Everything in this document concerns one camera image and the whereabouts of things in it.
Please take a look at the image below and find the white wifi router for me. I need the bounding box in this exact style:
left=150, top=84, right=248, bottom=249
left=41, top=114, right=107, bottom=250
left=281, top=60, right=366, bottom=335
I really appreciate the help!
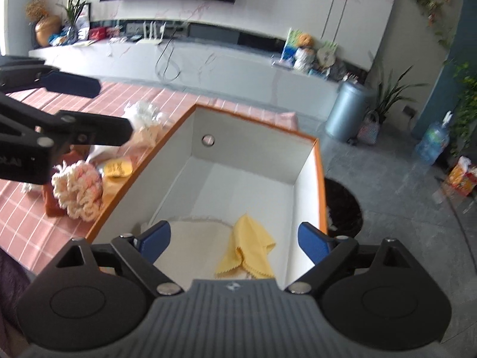
left=137, top=21, right=167, bottom=45

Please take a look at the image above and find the orange white storage box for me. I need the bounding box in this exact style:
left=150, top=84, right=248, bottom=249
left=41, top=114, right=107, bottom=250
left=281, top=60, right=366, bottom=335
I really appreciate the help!
left=86, top=105, right=327, bottom=288

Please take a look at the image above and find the green floor plant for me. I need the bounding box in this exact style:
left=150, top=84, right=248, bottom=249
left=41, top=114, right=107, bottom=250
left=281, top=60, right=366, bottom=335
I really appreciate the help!
left=368, top=51, right=428, bottom=124

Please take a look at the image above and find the grey metal trash can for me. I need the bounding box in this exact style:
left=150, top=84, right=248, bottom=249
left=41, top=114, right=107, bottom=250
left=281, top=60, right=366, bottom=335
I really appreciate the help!
left=325, top=81, right=376, bottom=142

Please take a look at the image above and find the blue water jug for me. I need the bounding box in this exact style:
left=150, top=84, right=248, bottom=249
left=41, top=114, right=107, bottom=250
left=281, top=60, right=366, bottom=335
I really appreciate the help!
left=415, top=111, right=453, bottom=166

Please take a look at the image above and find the orange gift bag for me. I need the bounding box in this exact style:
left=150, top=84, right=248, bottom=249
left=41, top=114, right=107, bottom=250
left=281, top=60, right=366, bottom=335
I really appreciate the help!
left=445, top=156, right=477, bottom=196

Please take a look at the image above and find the yellow cleaning cloth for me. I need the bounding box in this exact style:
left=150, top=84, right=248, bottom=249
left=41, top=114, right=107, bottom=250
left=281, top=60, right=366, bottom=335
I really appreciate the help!
left=215, top=214, right=276, bottom=280

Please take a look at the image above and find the small teddy bear toy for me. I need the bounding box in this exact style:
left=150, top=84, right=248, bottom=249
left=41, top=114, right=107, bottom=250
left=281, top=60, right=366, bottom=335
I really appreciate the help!
left=293, top=33, right=315, bottom=74

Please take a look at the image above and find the pink white chenille cloth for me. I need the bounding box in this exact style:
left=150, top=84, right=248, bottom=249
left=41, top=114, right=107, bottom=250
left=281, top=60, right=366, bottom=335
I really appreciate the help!
left=51, top=160, right=103, bottom=222

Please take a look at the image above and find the black router cable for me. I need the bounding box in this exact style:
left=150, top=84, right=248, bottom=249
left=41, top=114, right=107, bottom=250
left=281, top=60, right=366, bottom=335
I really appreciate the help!
left=154, top=25, right=184, bottom=83

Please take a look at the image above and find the woven pastel basket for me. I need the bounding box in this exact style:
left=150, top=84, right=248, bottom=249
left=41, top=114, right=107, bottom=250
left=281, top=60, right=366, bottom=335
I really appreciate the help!
left=357, top=111, right=381, bottom=146

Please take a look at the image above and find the white plastic bag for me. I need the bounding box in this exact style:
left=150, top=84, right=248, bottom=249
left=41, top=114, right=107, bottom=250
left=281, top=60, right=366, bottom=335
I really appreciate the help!
left=123, top=100, right=168, bottom=132

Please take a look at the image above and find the white marble tv console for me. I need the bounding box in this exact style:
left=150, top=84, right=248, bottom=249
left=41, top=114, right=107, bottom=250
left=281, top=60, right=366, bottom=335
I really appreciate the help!
left=29, top=40, right=339, bottom=121

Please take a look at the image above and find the yellow orange snack bag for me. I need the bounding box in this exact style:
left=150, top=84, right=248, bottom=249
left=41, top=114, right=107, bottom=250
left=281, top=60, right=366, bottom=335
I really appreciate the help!
left=101, top=156, right=134, bottom=202

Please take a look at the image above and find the white round fan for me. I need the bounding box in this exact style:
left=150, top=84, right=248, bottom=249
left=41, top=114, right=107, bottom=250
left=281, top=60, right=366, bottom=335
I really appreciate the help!
left=316, top=47, right=335, bottom=69

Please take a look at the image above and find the hanging ivy plant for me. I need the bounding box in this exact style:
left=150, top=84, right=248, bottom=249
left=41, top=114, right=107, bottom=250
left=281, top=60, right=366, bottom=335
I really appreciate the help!
left=413, top=0, right=455, bottom=50

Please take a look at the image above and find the red box on console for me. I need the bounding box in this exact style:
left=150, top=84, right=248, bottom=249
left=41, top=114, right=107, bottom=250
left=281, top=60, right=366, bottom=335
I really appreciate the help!
left=89, top=27, right=108, bottom=41

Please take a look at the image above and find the blue picture book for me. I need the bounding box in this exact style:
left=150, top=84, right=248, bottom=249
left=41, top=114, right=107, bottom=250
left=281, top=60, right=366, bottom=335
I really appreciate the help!
left=281, top=28, right=302, bottom=61

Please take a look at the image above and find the gold round vase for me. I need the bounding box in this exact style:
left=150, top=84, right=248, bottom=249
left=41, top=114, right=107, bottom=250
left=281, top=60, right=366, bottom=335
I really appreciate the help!
left=35, top=15, right=62, bottom=47

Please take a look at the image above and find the black round stool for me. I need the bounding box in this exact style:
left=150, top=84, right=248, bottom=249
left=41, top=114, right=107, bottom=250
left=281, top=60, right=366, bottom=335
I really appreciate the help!
left=324, top=178, right=363, bottom=237

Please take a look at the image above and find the pink checkered tablecloth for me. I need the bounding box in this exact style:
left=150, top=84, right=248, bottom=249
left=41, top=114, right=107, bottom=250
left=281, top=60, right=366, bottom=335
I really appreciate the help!
left=1, top=82, right=298, bottom=273

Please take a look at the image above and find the green plant glass vase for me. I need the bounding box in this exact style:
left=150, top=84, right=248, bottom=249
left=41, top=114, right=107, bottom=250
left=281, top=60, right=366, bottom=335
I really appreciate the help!
left=58, top=0, right=86, bottom=45

